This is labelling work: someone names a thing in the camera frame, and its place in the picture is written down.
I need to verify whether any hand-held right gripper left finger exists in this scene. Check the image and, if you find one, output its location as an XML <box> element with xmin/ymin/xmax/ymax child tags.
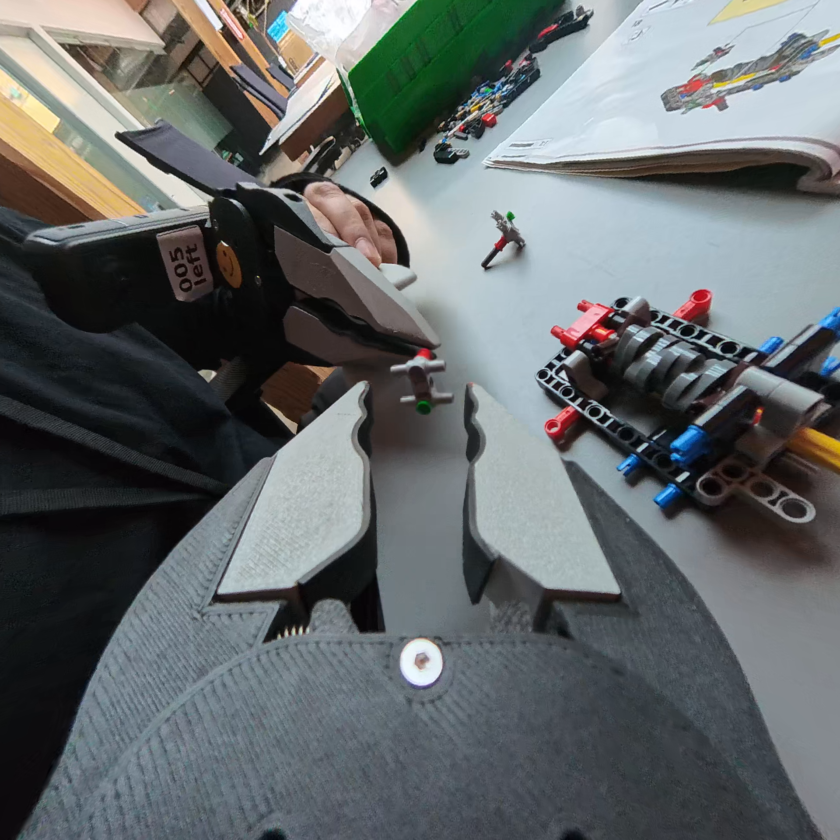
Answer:
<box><xmin>214</xmin><ymin>381</ymin><xmax>380</xmax><ymax>608</ymax></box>

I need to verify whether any white side desk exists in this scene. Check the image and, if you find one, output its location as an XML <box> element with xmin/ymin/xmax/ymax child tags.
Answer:
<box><xmin>259</xmin><ymin>56</ymin><xmax>355</xmax><ymax>165</ymax></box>

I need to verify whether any clear plastic bag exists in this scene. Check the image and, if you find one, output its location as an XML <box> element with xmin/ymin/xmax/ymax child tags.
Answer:
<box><xmin>285</xmin><ymin>0</ymin><xmax>421</xmax><ymax>74</ymax></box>

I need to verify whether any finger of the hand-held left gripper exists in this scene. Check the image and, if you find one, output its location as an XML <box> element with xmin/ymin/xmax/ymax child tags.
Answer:
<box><xmin>272</xmin><ymin>225</ymin><xmax>443</xmax><ymax>351</ymax></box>
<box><xmin>282</xmin><ymin>303</ymin><xmax>424</xmax><ymax>370</ymax></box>

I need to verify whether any black red lego beam assembly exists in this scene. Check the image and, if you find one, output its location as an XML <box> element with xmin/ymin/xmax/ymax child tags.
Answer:
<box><xmin>529</xmin><ymin>5</ymin><xmax>595</xmax><ymax>55</ymax></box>

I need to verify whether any lego chassis frame assembly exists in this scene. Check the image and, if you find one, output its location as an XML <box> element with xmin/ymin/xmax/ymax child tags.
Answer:
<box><xmin>535</xmin><ymin>287</ymin><xmax>840</xmax><ymax>526</ymax></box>

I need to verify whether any small grey lego connector assembly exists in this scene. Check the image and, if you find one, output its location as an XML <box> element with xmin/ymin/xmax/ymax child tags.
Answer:
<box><xmin>390</xmin><ymin>348</ymin><xmax>455</xmax><ymax>416</ymax></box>
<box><xmin>480</xmin><ymin>209</ymin><xmax>527</xmax><ymax>271</ymax></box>

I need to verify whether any pile of loose lego pieces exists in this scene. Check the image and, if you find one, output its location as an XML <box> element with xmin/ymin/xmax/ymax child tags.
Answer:
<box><xmin>433</xmin><ymin>56</ymin><xmax>543</xmax><ymax>143</ymax></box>

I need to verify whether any lego instruction booklet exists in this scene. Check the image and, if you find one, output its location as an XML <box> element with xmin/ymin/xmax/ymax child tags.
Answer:
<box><xmin>482</xmin><ymin>0</ymin><xmax>840</xmax><ymax>196</ymax></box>

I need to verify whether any black webbing strap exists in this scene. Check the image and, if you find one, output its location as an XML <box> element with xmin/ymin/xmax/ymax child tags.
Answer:
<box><xmin>0</xmin><ymin>392</ymin><xmax>232</xmax><ymax>517</ymax></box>

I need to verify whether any green plastic bin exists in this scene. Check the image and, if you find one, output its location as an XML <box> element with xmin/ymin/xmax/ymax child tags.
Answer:
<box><xmin>344</xmin><ymin>0</ymin><xmax>569</xmax><ymax>157</ymax></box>

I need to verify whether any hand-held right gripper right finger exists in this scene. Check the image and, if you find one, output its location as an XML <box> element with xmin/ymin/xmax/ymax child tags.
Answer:
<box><xmin>461</xmin><ymin>382</ymin><xmax>624</xmax><ymax>627</ymax></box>

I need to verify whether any person's left hand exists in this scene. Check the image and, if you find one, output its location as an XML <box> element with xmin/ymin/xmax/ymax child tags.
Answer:
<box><xmin>272</xmin><ymin>172</ymin><xmax>412</xmax><ymax>270</ymax></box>

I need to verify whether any wooden panel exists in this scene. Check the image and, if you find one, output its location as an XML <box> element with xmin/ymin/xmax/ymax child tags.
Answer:
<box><xmin>0</xmin><ymin>98</ymin><xmax>148</xmax><ymax>224</ymax></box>

